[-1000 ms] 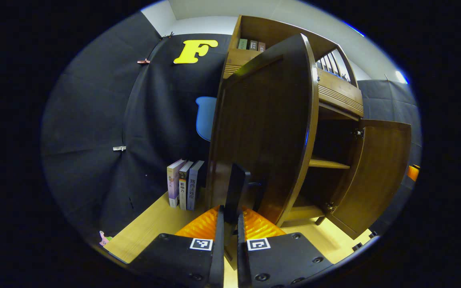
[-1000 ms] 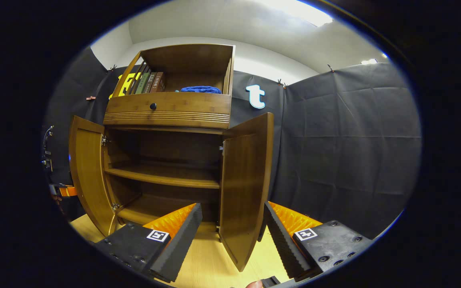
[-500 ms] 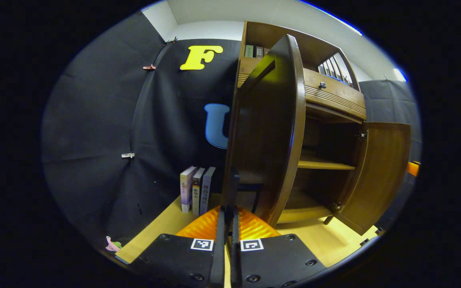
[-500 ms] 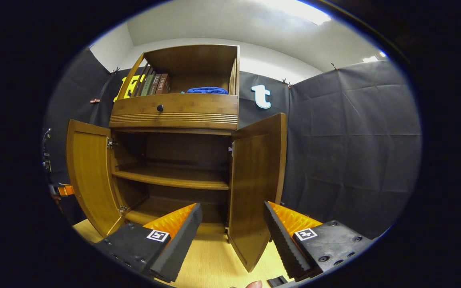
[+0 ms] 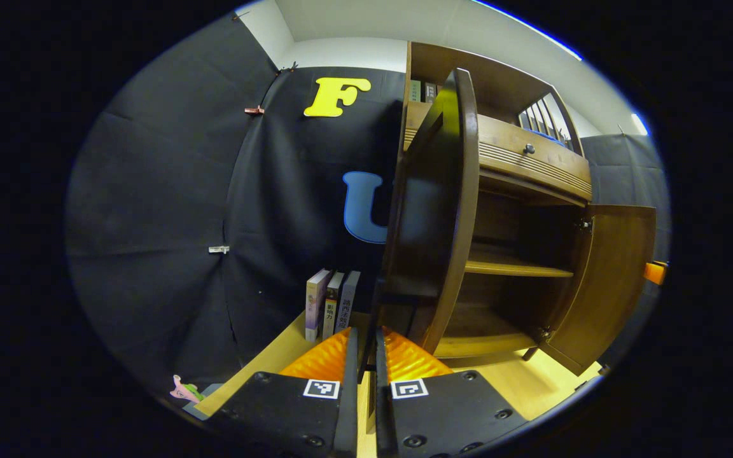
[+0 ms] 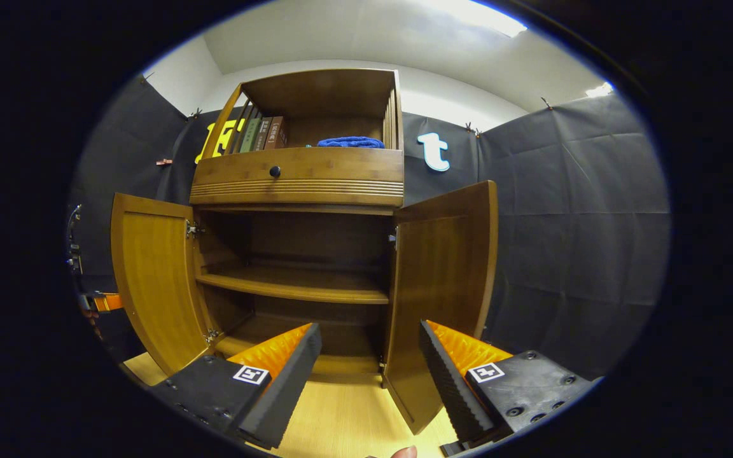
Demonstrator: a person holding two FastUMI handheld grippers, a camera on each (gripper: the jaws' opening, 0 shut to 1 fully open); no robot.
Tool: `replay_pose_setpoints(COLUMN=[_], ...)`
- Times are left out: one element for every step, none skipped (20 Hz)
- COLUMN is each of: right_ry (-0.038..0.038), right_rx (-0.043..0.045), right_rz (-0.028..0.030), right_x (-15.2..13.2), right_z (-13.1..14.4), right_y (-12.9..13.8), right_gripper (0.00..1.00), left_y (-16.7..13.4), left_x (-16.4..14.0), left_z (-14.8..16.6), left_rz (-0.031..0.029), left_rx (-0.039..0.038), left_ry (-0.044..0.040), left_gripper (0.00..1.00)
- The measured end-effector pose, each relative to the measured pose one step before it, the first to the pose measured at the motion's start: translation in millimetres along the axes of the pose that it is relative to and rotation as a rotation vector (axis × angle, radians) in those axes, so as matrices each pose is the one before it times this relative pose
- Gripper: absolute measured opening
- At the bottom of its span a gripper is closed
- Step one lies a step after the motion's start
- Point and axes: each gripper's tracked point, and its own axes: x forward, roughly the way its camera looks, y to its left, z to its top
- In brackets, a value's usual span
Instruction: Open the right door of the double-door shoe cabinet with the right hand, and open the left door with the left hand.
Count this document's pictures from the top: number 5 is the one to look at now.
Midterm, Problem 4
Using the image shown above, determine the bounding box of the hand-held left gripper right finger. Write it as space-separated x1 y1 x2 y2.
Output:
375 326 529 458

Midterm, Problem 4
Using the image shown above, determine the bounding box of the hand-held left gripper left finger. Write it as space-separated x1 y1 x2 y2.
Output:
204 326 360 458

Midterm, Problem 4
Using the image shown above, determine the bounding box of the wooden shoe cabinet door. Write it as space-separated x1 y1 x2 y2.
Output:
373 68 480 357
535 204 658 376

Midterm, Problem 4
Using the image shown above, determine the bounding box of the wooden double-door shoe cabinet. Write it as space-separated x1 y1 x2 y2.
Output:
373 41 658 376

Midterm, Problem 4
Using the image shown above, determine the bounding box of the wooden cabinet drawer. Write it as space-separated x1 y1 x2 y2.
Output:
403 101 594 203

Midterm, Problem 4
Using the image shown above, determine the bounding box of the wooden inner cabinet shelf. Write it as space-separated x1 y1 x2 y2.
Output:
465 245 575 279

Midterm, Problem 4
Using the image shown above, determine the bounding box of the dark yellow-label book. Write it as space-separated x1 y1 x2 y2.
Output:
322 272 346 339

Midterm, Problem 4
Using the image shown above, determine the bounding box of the lilac white book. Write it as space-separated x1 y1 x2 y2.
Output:
305 268 332 343

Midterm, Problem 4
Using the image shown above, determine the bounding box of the grey-blue book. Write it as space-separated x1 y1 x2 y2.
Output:
336 270 361 331

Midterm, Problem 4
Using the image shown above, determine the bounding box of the small pink figure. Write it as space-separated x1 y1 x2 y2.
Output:
171 374 205 403

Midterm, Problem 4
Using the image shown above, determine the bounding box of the black backdrop cloth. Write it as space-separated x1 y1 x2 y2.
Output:
66 13 671 395

